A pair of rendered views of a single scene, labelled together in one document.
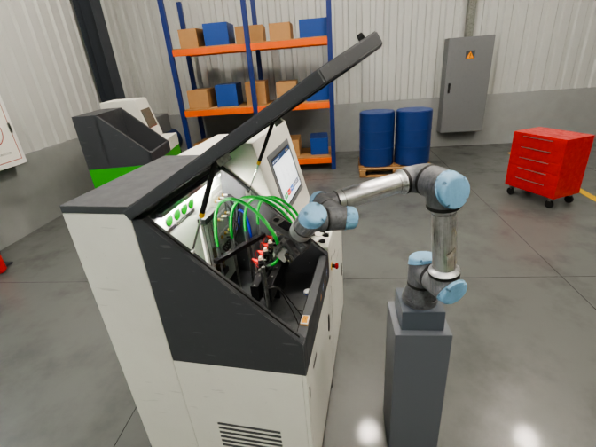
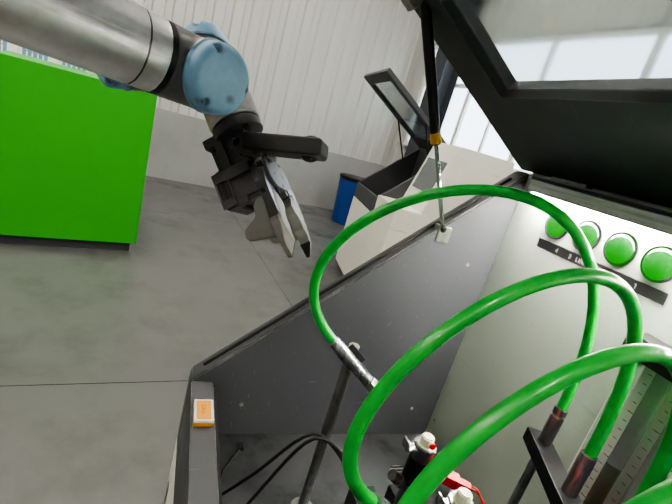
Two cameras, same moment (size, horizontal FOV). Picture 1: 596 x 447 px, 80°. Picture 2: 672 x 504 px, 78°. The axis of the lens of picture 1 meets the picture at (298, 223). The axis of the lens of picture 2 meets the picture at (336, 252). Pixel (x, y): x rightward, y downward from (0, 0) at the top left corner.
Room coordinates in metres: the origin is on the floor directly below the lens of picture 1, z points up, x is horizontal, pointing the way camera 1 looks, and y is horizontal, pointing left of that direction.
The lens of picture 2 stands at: (1.66, -0.22, 1.43)
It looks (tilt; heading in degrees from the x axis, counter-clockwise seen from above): 16 degrees down; 144
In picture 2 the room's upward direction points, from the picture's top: 16 degrees clockwise
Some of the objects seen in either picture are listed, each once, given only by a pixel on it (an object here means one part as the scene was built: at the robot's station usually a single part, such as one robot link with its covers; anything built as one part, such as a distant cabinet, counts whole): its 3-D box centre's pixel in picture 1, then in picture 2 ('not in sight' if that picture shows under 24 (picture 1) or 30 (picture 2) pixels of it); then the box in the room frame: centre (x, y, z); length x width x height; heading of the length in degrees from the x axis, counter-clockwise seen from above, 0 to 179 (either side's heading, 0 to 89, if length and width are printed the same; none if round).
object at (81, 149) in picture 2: not in sight; (73, 155); (-2.33, -0.11, 0.65); 0.95 x 0.86 x 1.30; 91
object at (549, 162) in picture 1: (544, 167); not in sight; (4.32, -3.20, 0.43); 0.70 x 0.46 x 0.86; 18
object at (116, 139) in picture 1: (139, 156); not in sight; (5.24, 2.25, 0.77); 1.30 x 0.85 x 1.55; 1
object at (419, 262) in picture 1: (423, 268); not in sight; (1.27, -0.52, 1.07); 0.13 x 0.12 x 0.14; 17
